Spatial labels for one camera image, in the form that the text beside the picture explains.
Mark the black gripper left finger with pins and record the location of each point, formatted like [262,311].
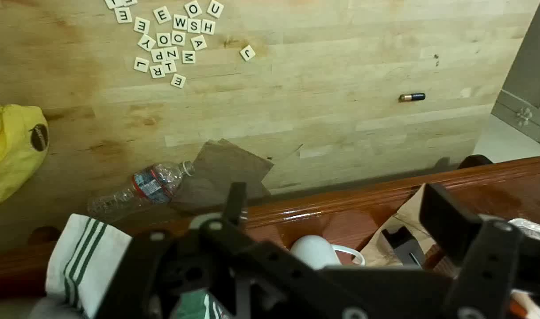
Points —
[262,259]

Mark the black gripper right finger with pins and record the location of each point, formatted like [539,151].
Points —
[487,266]

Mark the white letter tile J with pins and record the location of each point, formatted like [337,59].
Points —
[246,52]

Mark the white letter tile M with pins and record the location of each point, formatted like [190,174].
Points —
[188,57]

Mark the white letter tile R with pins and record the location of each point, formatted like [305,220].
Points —
[156,71]

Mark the white letter tile A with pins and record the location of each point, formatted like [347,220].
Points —
[199,43]

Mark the white letter tile O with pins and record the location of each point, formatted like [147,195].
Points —
[192,8]
[163,39]
[177,38]

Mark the white letter tile H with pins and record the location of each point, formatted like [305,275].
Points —
[208,27]

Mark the white letter tile S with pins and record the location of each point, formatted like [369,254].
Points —
[193,25]

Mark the white letter tile Y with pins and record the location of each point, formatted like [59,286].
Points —
[146,41]

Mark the white letter tile W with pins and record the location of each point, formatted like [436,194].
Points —
[179,22]

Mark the white letter tile U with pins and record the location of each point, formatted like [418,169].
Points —
[215,8]

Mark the white ceramic mug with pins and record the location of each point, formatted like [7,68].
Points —
[316,250]

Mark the large aluminium foil tray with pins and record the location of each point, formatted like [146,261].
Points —
[532,225]

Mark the black block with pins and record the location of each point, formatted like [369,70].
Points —
[404,249]

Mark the brown paper sheet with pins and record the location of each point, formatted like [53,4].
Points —
[222,171]

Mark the brown cardboard sheet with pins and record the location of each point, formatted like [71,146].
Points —
[402,215]

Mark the crushed clear plastic bottle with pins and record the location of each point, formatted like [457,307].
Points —
[151,183]

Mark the green striped white towel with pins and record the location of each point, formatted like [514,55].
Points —
[85,259]

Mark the pale cabinet with drawers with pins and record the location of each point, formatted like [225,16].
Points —
[532,77]

